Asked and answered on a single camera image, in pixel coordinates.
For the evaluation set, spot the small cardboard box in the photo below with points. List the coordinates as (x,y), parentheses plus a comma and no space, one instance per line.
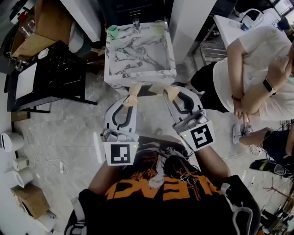
(32,199)

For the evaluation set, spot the small white soap dish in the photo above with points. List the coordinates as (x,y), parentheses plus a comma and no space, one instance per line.
(43,53)

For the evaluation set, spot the person's black orange t-shirt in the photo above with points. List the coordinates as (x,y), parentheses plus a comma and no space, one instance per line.
(160,211)

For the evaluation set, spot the person's left forearm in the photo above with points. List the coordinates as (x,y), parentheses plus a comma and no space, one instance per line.
(103,179)

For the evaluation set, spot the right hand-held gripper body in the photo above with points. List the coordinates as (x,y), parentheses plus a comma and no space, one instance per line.
(199,137)

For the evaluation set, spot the white cylindrical bin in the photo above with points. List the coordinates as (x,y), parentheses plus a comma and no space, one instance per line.
(76,39)

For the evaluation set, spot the green hexagonal cup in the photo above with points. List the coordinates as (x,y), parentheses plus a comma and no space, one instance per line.
(113,32)

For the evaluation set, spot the white cylindrical appliance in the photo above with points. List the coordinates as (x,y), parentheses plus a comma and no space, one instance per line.
(12,141)

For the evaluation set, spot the metal rack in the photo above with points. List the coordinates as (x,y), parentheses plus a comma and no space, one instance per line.
(213,50)

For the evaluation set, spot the white table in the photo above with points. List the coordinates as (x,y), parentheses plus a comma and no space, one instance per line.
(227,29)

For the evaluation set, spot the black wheeled machine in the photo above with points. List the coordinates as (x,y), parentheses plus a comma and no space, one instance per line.
(135,9)

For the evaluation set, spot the thin tripod stand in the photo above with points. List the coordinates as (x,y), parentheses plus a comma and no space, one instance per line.
(274,189)

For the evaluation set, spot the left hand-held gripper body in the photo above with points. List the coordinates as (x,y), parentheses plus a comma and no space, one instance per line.
(120,153)

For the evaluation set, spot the white pillar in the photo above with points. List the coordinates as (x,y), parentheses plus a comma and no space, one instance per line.
(85,16)
(190,27)

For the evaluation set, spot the small metal vanity faucet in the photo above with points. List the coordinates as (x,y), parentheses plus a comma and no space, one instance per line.
(19,65)

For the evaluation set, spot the black yellow shoe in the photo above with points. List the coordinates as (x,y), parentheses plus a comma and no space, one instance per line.
(261,165)

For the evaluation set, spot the marble pattern tray table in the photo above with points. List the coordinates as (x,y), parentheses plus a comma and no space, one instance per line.
(137,57)

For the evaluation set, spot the clear water bottle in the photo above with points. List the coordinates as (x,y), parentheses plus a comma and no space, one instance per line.
(245,25)

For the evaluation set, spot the black speckled vanity cabinet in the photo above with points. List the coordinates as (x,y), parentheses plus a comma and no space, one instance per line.
(59,75)

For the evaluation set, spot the clear yellowish cup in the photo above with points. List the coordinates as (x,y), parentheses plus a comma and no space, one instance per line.
(160,27)

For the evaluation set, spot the white paper roll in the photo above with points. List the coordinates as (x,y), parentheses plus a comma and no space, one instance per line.
(23,178)

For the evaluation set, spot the white power adapter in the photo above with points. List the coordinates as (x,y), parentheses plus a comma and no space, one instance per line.
(61,167)

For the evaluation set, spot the small beige device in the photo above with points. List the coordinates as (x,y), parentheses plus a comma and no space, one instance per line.
(20,164)

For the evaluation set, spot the white rectangular basin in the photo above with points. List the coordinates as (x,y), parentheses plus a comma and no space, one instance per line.
(25,80)

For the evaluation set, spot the person's right forearm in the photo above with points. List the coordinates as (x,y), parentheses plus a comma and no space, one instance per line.
(211,163)

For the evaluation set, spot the large cardboard box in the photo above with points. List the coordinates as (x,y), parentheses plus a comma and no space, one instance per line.
(50,20)

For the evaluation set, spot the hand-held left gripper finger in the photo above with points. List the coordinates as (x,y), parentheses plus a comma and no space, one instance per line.
(132,119)
(109,114)

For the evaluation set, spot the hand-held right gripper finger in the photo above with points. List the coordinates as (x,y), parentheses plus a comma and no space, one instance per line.
(157,89)
(196,101)

